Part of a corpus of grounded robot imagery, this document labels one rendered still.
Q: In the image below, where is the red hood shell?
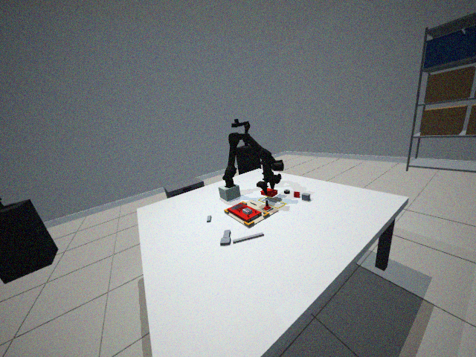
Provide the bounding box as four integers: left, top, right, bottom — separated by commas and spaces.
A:
260, 188, 278, 197

